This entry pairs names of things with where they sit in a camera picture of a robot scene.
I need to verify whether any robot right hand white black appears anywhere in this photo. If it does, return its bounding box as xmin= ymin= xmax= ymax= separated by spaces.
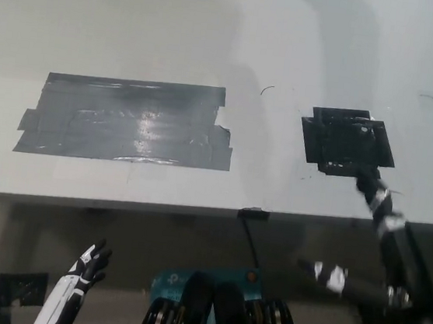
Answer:
xmin=348 ymin=165 xmax=413 ymax=236

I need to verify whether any large grey duct tape patch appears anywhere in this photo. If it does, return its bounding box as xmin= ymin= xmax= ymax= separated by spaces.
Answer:
xmin=12 ymin=64 xmax=240 ymax=177

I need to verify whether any teal router box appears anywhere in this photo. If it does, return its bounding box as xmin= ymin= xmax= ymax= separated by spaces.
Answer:
xmin=146 ymin=255 xmax=267 ymax=324

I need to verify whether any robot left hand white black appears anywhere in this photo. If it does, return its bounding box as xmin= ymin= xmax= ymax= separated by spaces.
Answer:
xmin=31 ymin=232 xmax=114 ymax=324

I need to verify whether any thin black cable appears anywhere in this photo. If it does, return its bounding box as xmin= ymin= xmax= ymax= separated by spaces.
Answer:
xmin=237 ymin=216 xmax=267 ymax=269

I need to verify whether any black tape square spot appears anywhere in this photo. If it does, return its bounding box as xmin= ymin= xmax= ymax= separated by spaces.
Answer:
xmin=295 ymin=104 xmax=402 ymax=184

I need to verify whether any black floor tape patch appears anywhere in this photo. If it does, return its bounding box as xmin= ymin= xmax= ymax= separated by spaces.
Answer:
xmin=0 ymin=267 xmax=51 ymax=310

